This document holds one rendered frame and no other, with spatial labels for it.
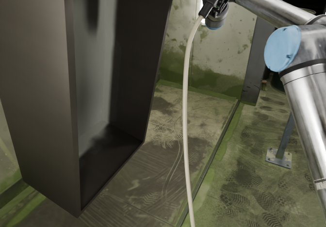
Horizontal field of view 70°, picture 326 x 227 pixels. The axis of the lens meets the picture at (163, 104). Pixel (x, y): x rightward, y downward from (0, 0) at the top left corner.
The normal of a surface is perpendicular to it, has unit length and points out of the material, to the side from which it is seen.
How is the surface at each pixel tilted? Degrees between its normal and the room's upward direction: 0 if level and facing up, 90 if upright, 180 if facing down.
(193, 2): 90
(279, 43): 85
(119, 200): 0
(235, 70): 90
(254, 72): 90
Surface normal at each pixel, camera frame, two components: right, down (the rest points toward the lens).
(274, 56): -0.98, 0.01
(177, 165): 0.00, -0.85
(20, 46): -0.45, 0.46
